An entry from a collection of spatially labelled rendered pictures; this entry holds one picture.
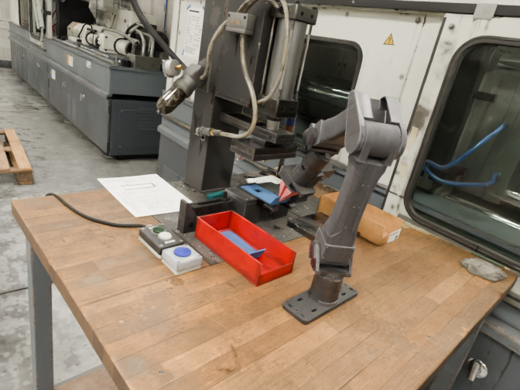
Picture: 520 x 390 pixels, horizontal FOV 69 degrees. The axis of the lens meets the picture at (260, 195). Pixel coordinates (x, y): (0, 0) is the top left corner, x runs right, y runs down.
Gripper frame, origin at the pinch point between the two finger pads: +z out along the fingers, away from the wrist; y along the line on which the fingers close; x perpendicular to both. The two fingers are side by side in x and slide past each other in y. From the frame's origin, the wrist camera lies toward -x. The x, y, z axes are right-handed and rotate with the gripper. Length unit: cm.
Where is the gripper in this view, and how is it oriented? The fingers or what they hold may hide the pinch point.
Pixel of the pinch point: (281, 198)
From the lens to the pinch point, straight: 109.0
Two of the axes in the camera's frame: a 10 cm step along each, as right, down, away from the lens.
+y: -5.0, -7.9, 3.7
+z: -5.0, 6.1, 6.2
